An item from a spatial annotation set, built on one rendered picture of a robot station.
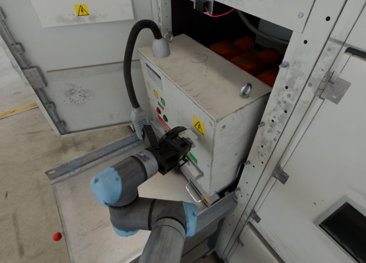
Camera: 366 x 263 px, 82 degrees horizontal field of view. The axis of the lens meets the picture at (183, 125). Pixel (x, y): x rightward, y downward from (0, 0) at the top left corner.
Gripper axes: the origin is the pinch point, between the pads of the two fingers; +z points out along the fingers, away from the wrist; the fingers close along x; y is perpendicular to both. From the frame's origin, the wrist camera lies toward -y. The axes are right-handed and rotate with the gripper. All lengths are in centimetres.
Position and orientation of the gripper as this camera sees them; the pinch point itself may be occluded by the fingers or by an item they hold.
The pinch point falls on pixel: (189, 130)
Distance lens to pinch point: 71.7
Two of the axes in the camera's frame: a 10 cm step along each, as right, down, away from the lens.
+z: 6.3, -3.4, 7.0
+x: 1.7, -8.2, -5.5
